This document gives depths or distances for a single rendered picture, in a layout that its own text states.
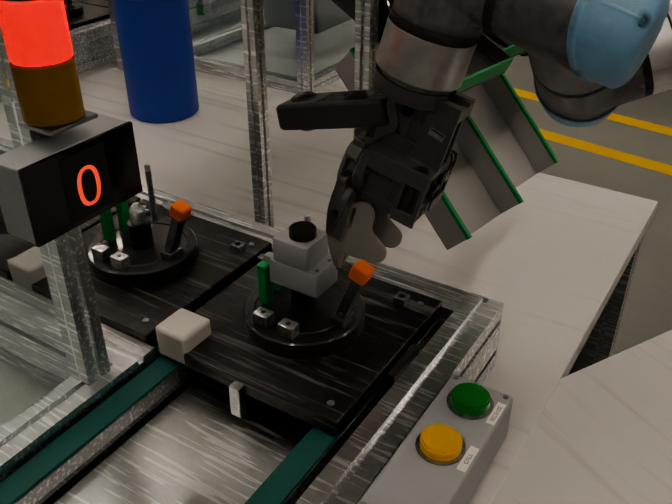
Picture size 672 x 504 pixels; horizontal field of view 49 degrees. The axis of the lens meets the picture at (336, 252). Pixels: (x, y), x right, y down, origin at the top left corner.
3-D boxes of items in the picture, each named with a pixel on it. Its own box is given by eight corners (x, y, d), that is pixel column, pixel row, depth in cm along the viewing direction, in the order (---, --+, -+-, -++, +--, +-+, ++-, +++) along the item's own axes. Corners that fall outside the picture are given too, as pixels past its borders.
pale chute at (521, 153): (537, 173, 115) (559, 161, 112) (491, 204, 107) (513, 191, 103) (441, 20, 116) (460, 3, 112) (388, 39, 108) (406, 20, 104)
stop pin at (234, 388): (247, 412, 80) (245, 384, 78) (241, 419, 79) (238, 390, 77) (237, 407, 81) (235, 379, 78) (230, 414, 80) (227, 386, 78)
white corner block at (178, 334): (214, 346, 86) (211, 318, 83) (187, 368, 82) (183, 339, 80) (184, 332, 88) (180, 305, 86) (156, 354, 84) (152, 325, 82)
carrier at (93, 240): (272, 254, 102) (268, 172, 96) (148, 349, 85) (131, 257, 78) (144, 209, 113) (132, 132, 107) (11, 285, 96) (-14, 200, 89)
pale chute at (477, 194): (500, 214, 104) (523, 201, 101) (446, 250, 96) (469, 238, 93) (395, 45, 105) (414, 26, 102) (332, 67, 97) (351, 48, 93)
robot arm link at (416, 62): (373, 18, 58) (413, 2, 64) (357, 72, 61) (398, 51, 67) (458, 56, 56) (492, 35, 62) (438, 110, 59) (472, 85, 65)
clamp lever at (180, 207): (182, 249, 95) (193, 206, 90) (171, 256, 93) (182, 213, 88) (161, 233, 95) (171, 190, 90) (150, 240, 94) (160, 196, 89)
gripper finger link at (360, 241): (365, 302, 71) (393, 224, 66) (313, 273, 73) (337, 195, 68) (379, 287, 74) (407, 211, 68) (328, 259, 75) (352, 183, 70)
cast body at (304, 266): (338, 280, 84) (338, 226, 80) (316, 299, 81) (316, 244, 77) (278, 258, 87) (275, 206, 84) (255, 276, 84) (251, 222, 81)
